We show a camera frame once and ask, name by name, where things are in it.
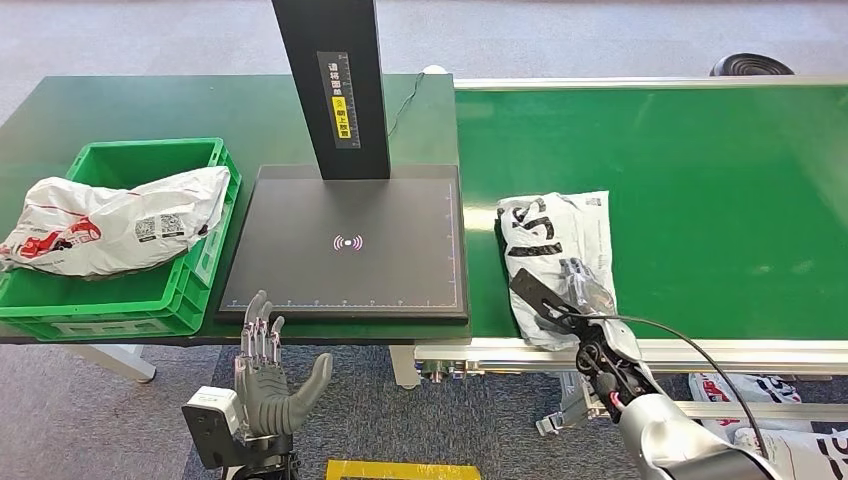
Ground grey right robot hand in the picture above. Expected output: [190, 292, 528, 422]
[535, 258, 618, 333]

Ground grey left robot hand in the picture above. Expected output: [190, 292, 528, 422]
[235, 289, 335, 440]

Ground white package with black print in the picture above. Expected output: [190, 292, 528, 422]
[495, 190, 621, 352]

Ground black weighing device with column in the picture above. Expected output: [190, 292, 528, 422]
[217, 0, 470, 326]

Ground green plastic basket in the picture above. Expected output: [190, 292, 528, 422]
[0, 137, 242, 343]

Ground white floor package red letters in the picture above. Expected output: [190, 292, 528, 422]
[688, 372, 804, 444]

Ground white package with red print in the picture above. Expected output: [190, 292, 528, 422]
[0, 165, 232, 281]

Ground white floor package black letters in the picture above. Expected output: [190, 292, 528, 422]
[731, 427, 848, 480]

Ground dark blue floor mat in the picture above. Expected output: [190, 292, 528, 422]
[182, 344, 848, 480]

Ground white upright table leg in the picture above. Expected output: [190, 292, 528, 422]
[388, 345, 423, 391]

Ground white slanted table foot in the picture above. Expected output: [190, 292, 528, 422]
[66, 344, 158, 384]

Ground green conveyor belt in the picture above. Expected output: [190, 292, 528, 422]
[454, 84, 848, 342]

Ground black ribbed round object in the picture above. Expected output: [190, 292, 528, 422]
[708, 52, 795, 77]

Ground yellow and black column label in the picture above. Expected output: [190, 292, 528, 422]
[315, 51, 362, 150]

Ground dark green table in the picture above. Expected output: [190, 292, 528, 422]
[0, 72, 473, 348]

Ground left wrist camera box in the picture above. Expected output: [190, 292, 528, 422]
[182, 386, 244, 469]

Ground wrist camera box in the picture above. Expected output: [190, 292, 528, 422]
[508, 267, 586, 326]
[182, 386, 244, 469]

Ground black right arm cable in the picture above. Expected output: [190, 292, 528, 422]
[563, 311, 771, 462]

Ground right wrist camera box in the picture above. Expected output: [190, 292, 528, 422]
[508, 267, 586, 326]

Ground aluminium conveyor frame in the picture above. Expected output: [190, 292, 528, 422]
[413, 74, 848, 439]

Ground yellow floor tape frame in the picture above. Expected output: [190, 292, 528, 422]
[325, 459, 483, 480]

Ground thin black table cable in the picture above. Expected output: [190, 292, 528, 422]
[387, 71, 426, 140]

